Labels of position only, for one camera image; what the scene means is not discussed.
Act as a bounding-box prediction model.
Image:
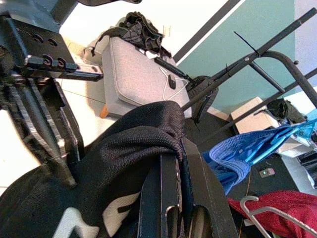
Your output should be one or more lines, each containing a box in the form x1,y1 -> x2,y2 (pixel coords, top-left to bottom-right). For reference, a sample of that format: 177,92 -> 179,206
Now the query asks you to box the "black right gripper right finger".
182,137 -> 233,238

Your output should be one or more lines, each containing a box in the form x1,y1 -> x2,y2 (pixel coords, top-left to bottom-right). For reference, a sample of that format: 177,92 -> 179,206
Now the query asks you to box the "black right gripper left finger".
137,148 -> 183,238

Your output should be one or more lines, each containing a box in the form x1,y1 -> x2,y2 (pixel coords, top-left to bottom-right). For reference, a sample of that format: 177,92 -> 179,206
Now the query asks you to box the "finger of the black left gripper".
4,79 -> 78,188
37,78 -> 86,164

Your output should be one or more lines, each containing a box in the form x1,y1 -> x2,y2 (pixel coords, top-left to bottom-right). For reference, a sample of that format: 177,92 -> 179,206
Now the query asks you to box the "grey metal hanger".
239,195 -> 317,238

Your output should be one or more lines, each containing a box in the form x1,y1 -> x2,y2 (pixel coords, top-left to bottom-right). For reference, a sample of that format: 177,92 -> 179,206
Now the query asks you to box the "navy shirt with round logo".
0,100 -> 189,238

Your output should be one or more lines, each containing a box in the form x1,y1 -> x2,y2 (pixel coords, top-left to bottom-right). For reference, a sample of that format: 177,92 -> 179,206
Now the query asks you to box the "light blue plastic hanger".
245,121 -> 317,166

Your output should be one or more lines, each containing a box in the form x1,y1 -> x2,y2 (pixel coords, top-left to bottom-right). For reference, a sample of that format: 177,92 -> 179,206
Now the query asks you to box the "blue sports shirt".
202,123 -> 308,196

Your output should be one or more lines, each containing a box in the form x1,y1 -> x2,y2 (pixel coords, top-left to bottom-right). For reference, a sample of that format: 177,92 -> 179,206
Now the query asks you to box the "small grey box green light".
259,167 -> 275,178

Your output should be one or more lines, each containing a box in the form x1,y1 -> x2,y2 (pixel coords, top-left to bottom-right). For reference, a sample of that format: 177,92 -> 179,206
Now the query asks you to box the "red cloth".
227,190 -> 317,238

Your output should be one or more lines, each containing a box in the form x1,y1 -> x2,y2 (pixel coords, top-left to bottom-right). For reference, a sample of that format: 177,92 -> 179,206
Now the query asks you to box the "grey upholstered ottoman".
83,28 -> 193,119

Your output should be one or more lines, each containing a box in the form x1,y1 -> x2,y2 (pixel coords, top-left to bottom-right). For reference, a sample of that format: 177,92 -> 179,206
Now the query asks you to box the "white shelf unit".
230,96 -> 317,189

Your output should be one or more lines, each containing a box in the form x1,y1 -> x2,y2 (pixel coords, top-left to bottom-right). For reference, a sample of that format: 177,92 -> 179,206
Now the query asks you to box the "black quilted bag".
85,11 -> 171,58

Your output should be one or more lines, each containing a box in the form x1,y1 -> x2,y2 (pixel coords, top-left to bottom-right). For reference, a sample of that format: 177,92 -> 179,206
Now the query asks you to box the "black backpack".
188,75 -> 220,123

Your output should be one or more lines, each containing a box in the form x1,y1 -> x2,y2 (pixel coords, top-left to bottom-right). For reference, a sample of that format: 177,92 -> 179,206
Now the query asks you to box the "black metal clothes rack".
182,7 -> 317,149

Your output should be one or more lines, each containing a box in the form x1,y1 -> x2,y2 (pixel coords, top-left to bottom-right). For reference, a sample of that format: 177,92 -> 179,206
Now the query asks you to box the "white wire hanger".
158,65 -> 189,101

